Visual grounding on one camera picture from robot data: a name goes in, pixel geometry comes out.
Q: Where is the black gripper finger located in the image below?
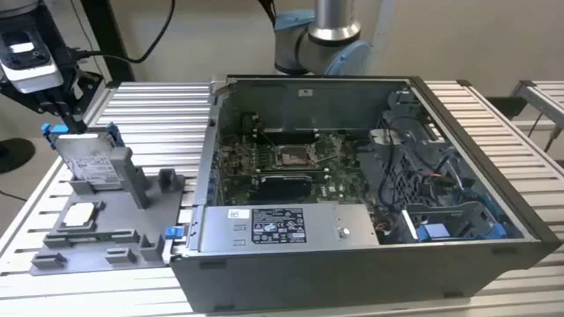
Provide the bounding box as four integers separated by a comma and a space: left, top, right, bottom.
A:
63, 70, 105, 135
0, 83, 71, 117

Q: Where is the hard disk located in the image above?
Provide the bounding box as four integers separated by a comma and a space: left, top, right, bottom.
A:
39, 122, 125, 191

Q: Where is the grey disk bay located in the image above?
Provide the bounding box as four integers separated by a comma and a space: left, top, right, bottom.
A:
393, 200, 525, 244

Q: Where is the black round stand base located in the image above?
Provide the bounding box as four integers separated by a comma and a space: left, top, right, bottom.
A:
0, 137, 35, 174

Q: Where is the silver CPU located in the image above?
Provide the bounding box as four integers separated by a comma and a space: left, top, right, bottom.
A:
58, 202, 99, 229

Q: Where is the grey parts rack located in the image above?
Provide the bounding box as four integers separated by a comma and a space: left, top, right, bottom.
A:
27, 147, 185, 277

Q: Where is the green RAM stick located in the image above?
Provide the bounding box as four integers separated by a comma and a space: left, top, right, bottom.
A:
46, 231, 133, 243

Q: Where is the locking lever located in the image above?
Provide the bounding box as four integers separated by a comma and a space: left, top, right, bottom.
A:
258, 129, 279, 148

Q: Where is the silver power supply box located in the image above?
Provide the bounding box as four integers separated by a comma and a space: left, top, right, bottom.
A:
195, 203, 381, 254

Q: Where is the CPU socket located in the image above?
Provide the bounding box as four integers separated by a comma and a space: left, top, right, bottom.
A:
273, 144, 317, 168

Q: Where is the black graphics card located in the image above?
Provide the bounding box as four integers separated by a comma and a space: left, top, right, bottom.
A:
255, 174, 314, 203

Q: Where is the green motherboard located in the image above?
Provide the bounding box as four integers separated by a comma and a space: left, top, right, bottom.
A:
214, 130, 375, 205

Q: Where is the open grey PC case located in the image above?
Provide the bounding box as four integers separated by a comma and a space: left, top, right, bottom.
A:
169, 74, 564, 313

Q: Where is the grey perforated drive cage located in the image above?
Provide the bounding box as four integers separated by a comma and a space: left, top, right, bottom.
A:
355, 110, 479, 215

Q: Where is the blue plastic bay tab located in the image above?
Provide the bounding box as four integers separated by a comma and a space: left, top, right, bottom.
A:
415, 224, 453, 241

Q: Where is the metal slat side table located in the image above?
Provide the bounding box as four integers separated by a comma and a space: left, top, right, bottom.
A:
510, 80, 564, 131

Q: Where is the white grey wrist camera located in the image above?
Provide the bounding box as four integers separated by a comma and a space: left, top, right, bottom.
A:
0, 26, 63, 94

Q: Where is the black frame post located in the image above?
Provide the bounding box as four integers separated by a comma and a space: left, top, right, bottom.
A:
81, 0, 135, 83

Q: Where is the thick black camera cable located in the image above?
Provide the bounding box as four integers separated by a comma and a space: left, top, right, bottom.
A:
65, 0, 175, 64

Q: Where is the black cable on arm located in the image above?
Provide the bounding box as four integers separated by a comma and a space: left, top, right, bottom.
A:
255, 0, 282, 26

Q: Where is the black wire in case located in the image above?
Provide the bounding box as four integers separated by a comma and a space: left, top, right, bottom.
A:
378, 117, 441, 214

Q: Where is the blue wire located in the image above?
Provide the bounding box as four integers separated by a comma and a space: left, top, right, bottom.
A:
455, 190, 502, 229

